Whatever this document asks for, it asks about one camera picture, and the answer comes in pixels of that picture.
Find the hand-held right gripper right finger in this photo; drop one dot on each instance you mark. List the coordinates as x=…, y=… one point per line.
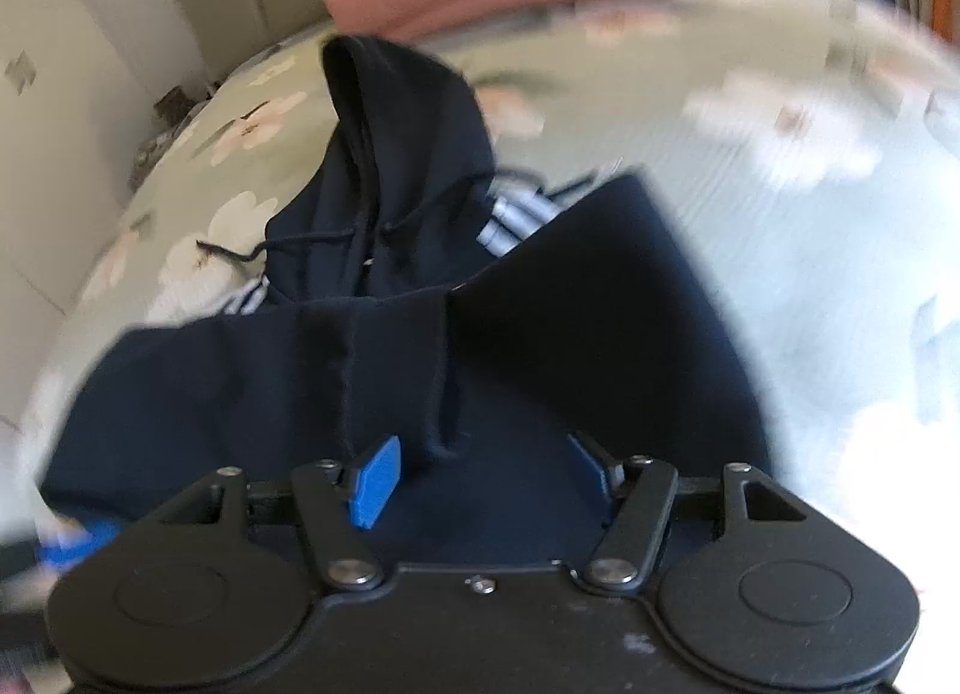
x=591, y=465

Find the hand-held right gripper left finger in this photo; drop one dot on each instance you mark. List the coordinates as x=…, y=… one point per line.
x=375, y=480

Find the navy hooded sweatshirt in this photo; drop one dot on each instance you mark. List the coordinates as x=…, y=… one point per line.
x=420, y=334

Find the bed with floral bedspread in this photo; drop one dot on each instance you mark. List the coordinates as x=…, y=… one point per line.
x=750, y=214

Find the dark box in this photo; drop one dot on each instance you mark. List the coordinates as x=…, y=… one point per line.
x=171, y=105

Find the white wardrobe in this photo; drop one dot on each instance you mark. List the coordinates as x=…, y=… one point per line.
x=52, y=154

